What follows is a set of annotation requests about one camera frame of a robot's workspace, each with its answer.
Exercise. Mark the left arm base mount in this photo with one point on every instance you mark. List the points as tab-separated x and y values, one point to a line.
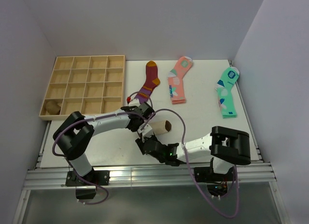
86	187

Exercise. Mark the mint green patterned sock pair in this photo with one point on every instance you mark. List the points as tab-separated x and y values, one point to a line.
223	87

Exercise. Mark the pink patterned sock pair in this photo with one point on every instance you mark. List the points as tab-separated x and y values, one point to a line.
175	79

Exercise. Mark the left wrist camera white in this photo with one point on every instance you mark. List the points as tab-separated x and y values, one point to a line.
133	101

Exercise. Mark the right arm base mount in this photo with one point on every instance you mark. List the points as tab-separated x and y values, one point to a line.
206	175

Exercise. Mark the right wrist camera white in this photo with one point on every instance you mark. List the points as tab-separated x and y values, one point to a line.
144	130

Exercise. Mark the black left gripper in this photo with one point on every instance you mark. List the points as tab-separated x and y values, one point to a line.
133	129

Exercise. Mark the wooden compartment tray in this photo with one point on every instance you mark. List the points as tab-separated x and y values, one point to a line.
88	84

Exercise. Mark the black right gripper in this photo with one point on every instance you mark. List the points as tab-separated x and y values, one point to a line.
140	143

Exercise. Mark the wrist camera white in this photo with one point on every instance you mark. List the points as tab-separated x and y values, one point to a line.
133	101
144	130

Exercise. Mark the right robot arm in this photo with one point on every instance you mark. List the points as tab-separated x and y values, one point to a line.
225	146

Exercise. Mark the tan brown ribbed sock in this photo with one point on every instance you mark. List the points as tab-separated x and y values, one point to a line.
52	107

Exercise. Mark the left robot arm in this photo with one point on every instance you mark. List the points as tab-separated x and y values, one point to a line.
75	133

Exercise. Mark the aluminium rail frame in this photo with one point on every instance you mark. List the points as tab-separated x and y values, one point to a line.
142	190

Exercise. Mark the cream brown striped sock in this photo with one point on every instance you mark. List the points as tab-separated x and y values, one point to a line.
161	127

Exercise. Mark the maroon purple striped sock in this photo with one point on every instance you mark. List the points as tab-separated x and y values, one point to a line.
152	81

